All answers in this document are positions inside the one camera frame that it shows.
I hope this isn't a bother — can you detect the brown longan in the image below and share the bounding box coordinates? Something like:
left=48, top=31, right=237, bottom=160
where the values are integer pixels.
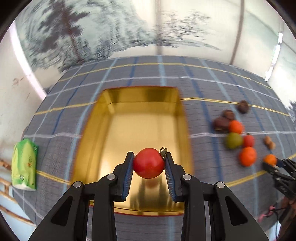
left=268, top=142, right=276, bottom=150
left=264, top=136, right=272, bottom=145

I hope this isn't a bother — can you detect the large orange mandarin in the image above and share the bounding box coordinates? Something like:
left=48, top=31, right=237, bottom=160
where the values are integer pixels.
left=239, top=147, right=257, bottom=167

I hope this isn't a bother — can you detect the small red tomato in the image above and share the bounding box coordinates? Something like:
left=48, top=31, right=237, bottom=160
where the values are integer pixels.
left=243, top=134, right=255, bottom=148

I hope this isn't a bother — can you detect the green tomato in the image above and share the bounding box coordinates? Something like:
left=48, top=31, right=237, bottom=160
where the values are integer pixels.
left=225, top=133, right=243, bottom=150

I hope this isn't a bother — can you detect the small orange mandarin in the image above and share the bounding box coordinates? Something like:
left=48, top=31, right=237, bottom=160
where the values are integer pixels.
left=228, top=120, right=244, bottom=134

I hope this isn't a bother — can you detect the wooden chair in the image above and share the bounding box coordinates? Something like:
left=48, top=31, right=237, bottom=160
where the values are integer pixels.
left=1, top=159, right=36, bottom=226

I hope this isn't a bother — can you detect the grey plaid tablecloth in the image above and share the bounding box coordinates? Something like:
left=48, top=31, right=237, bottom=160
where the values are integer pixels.
left=13, top=56, right=295, bottom=224

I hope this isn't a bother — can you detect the green tissue pack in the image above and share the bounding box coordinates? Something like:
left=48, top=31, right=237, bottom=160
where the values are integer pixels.
left=11, top=138, right=38, bottom=191

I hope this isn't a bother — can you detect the gold metal tin box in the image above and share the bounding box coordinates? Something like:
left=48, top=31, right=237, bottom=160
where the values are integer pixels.
left=70, top=86, right=194, bottom=217

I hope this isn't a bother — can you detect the landscape painting screen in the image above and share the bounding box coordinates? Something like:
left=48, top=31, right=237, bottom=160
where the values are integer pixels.
left=16, top=1, right=285, bottom=75

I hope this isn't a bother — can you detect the pink cord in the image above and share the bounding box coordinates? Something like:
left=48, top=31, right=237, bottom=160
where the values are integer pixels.
left=257, top=206, right=278, bottom=223

